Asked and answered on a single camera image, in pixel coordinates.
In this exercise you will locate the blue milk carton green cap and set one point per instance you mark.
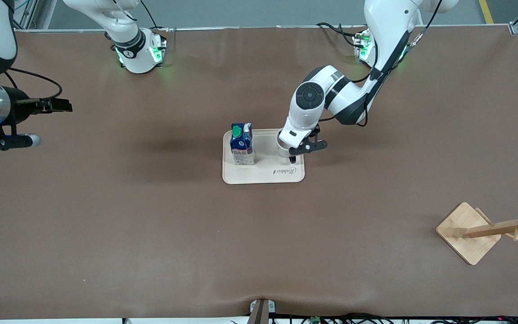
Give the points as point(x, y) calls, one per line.
point(242, 146)

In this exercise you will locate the beige plastic tray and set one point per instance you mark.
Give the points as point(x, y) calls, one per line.
point(268, 173)

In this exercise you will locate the wooden cup rack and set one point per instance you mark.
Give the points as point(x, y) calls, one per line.
point(466, 234)

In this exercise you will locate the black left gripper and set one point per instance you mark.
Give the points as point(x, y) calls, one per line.
point(292, 158)

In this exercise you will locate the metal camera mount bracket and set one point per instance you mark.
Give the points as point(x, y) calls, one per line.
point(261, 310)

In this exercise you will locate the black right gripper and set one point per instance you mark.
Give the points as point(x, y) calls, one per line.
point(17, 105)

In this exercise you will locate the brown table mat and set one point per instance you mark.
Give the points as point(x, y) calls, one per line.
point(106, 225)

